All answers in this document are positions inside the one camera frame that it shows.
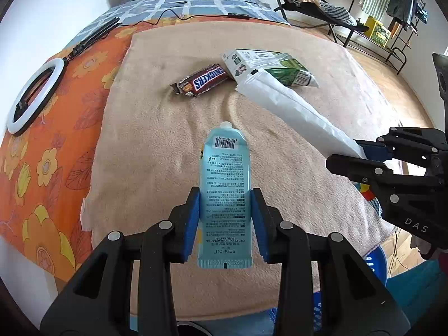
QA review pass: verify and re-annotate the black metal clothes rack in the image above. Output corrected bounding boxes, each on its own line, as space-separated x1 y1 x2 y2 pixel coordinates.
348 0 429 75

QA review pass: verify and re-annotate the black tripod stand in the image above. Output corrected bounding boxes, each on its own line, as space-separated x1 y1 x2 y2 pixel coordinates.
65 19 123 62

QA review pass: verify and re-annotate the brown candy bar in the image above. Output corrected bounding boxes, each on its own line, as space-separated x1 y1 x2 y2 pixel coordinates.
171 64 228 97

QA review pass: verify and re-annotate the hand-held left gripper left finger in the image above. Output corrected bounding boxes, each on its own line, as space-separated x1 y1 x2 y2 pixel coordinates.
40 186 201 336

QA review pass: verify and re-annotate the colourful printed cloth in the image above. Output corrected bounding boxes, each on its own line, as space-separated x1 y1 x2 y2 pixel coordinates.
352 180 386 216

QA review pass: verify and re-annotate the green white drink carton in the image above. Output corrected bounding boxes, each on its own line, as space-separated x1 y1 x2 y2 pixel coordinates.
221 49 320 89

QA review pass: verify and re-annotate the blue plaid mattress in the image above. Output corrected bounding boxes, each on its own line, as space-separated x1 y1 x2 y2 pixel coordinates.
75 0 291 43

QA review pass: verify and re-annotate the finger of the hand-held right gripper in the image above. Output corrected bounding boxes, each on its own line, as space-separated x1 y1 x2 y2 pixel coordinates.
325 154 442 197
355 128 443 163

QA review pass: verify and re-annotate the dark hanging jacket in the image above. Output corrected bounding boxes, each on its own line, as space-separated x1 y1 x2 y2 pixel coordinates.
386 0 415 25

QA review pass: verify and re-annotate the white ring light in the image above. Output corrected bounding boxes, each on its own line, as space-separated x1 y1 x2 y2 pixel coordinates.
7 58 67 136

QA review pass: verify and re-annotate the black cable with controller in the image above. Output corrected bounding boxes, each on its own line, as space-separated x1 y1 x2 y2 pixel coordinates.
121 9 251 27

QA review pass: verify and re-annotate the white plastic mailer bag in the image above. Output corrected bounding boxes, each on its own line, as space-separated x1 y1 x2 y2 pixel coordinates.
235 69 366 159

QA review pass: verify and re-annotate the black folding chair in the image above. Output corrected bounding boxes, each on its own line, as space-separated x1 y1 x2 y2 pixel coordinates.
270 0 370 48

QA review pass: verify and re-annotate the blue plastic basket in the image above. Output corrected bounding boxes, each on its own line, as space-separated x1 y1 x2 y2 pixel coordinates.
268 245 388 333

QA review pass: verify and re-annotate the beige blanket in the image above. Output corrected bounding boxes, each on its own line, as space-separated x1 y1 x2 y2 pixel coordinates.
82 21 435 317

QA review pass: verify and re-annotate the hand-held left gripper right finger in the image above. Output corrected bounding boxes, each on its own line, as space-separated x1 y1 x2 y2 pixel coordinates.
250 188 410 336

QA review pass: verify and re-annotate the light blue cream tube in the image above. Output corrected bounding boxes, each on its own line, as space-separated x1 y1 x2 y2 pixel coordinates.
197 121 253 269

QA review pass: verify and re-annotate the striped garment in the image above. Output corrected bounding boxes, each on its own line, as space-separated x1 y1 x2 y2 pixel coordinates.
318 1 358 27

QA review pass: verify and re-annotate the orange floral cloth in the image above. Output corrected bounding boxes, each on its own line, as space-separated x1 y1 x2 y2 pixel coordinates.
0 14 291 282

